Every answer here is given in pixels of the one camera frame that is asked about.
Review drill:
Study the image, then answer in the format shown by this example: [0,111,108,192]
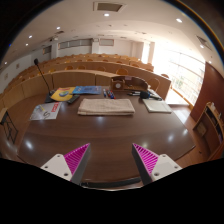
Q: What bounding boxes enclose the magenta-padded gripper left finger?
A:
[40,143,92,186]

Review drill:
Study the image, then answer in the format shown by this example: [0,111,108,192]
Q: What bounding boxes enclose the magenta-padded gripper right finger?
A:
[131,143,183,186]

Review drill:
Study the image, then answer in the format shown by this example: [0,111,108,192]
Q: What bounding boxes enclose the beige waffle-weave towel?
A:
[77,98,136,117]

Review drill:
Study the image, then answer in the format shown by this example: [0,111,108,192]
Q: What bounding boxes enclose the white notepad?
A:
[142,98,173,114]

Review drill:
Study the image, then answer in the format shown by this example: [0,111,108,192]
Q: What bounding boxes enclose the white magazine with red band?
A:
[29,101,63,121]

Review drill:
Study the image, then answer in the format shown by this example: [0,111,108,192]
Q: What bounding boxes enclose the black remote control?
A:
[66,94,81,105]

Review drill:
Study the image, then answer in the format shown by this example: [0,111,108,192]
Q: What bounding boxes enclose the black handheld microphone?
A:
[139,90,163,102]

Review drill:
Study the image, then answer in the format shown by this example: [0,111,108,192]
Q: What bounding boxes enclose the yellow booklet with globe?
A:
[49,86,77,102]

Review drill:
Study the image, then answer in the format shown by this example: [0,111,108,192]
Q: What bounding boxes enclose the wooden shelf unit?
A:
[192,101,224,161]

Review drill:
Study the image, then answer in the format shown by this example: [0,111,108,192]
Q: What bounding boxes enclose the black gooseneck desk microphone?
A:
[33,58,57,104]

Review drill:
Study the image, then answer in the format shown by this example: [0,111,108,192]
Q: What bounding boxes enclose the black marker pen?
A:
[127,90,142,97]

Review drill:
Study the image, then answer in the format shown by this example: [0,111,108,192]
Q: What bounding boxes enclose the blue printed booklet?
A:
[72,85,103,96]

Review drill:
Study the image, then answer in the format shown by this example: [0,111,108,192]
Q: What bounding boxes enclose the wooden desk organizer with clock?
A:
[110,75,149,93]

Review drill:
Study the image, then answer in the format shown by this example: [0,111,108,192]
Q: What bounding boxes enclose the rows of wooden auditorium seats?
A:
[0,53,173,111]

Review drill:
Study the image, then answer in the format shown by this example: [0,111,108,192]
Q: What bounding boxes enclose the square ceiling air vent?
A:
[93,1,127,14]
[196,34,213,51]

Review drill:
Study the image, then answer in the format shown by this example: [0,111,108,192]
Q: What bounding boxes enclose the recessed ceiling lights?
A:
[3,12,214,64]

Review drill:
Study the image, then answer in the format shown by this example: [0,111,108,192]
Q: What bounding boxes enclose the black metal frame stand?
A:
[0,107,19,145]

